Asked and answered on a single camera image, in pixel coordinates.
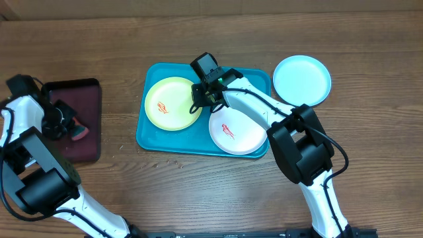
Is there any green and red sponge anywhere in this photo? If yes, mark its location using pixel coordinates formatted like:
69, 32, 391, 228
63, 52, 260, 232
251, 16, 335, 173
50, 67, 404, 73
71, 117, 89, 141

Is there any teal plastic serving tray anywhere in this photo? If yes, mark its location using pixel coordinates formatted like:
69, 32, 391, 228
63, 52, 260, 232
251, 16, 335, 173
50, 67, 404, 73
135, 62, 272, 159

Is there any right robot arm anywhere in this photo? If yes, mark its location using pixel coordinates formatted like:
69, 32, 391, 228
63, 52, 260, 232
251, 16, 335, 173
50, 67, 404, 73
192, 67, 354, 237

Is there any white plate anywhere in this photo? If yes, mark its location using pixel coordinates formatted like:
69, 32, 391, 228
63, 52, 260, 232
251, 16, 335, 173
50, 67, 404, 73
208, 107, 270, 158

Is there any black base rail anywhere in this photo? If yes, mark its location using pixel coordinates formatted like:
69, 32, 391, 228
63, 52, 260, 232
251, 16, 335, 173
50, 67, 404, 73
141, 227, 379, 238

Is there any black and maroon tray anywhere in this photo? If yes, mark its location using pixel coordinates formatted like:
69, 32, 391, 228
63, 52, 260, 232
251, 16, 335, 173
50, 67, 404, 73
42, 78, 102, 163

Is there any green rimmed plate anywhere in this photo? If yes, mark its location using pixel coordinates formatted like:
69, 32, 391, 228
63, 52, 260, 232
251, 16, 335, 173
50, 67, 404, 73
144, 77, 202, 131

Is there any light blue plate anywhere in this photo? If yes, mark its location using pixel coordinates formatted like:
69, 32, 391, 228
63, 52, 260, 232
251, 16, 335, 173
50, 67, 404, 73
273, 55, 332, 106

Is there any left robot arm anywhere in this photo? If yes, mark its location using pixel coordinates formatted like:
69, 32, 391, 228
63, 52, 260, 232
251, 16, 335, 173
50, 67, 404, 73
1, 74, 146, 237

